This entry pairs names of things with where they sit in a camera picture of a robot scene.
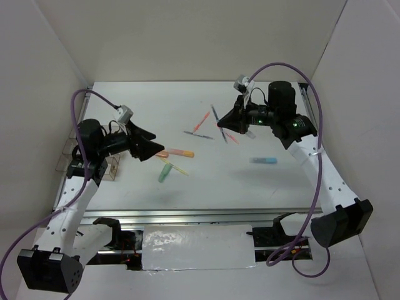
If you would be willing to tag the clear drawer organizer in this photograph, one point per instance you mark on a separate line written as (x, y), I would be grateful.
(111, 170)
(69, 146)
(72, 134)

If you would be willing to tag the orange thin pen far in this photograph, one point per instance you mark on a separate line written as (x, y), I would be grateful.
(198, 125)

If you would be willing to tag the grey thin pen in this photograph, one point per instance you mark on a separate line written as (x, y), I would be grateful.
(198, 135)

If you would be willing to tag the yellow thin pen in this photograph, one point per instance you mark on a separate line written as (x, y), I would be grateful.
(173, 166)

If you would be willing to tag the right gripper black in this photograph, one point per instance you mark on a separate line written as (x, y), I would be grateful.
(236, 119)

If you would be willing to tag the orange thin pen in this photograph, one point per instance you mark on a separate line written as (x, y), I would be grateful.
(228, 135)
(198, 125)

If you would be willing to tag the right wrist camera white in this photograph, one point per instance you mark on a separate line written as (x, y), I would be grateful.
(243, 84)

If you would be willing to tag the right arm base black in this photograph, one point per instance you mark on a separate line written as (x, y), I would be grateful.
(268, 239)

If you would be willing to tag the clear drawer organizer near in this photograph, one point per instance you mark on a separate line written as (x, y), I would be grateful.
(111, 170)

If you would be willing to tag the aluminium frame rail front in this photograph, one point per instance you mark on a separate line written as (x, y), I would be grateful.
(130, 218)

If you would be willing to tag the orange capped clear marker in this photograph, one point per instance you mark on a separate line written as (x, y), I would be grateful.
(251, 135)

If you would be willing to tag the clear drawer organizer far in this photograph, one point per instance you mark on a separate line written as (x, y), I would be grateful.
(72, 134)

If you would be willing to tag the orange pink highlighter marker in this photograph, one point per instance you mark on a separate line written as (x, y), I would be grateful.
(178, 152)

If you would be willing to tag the orange thin pen right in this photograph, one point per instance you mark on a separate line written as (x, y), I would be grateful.
(228, 135)

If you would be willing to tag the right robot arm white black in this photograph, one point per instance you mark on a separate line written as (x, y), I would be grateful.
(344, 214)

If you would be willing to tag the blue capped clear marker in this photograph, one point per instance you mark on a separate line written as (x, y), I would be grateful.
(263, 160)

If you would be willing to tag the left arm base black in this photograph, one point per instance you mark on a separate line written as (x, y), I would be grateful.
(126, 252)

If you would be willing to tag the clear drawer organizer middle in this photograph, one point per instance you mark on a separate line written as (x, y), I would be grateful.
(69, 146)

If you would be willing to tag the white foil sheet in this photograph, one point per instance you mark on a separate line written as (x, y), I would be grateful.
(181, 248)

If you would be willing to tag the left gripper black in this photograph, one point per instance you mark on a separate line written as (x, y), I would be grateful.
(140, 144)

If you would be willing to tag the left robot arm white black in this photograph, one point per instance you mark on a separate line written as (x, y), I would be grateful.
(57, 260)

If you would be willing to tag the green translucent cap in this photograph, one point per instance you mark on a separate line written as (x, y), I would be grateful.
(164, 173)

